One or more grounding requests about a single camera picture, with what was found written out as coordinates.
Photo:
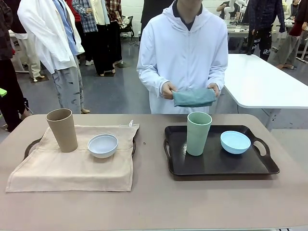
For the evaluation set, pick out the mannequin in dark clothes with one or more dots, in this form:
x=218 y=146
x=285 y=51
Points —
x=7 y=79

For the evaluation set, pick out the bystander in maroon top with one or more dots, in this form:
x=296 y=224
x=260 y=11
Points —
x=292 y=41

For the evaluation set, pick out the person's right forearm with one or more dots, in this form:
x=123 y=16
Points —
x=150 y=78

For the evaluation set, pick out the tall beige cup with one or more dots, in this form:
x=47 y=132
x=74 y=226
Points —
x=62 y=134

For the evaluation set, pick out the teal cloth mat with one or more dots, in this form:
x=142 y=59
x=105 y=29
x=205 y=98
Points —
x=192 y=98

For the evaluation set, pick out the black office chair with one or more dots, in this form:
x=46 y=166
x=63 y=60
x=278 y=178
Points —
x=127 y=25

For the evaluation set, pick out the mannequin in white shirt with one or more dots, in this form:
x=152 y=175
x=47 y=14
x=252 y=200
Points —
x=48 y=36

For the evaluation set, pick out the mannequin in blue plaid shirt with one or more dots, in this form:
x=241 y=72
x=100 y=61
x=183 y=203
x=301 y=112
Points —
x=87 y=21

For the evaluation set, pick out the light blue bowl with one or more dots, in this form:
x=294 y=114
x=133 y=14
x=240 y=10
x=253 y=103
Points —
x=234 y=146

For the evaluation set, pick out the bystander in dark printed clothes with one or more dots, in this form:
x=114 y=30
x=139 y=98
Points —
x=267 y=29

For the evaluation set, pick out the mannequin in cream top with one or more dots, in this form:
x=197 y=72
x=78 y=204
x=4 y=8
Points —
x=103 y=43

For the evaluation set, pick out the person in white jacket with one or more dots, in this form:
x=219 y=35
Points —
x=183 y=60

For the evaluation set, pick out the person's left forearm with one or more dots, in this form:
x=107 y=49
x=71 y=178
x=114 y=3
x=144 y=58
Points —
x=217 y=75

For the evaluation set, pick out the grey background desk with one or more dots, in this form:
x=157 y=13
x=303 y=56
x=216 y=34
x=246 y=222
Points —
x=237 y=31

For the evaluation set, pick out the tall pale green cup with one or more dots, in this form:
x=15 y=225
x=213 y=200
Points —
x=198 y=139

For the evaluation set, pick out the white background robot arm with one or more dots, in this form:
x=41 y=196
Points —
x=232 y=7

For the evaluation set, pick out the white table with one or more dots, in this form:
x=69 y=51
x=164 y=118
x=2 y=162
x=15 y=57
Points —
x=260 y=81

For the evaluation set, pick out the white bowl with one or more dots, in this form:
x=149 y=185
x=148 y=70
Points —
x=103 y=151

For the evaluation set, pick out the beige cloth mat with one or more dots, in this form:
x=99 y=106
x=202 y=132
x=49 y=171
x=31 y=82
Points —
x=72 y=173

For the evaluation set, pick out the person's left hand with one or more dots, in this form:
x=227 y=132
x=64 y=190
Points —
x=213 y=88

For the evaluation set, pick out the person's right hand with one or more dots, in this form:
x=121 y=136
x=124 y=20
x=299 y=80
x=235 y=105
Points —
x=167 y=91

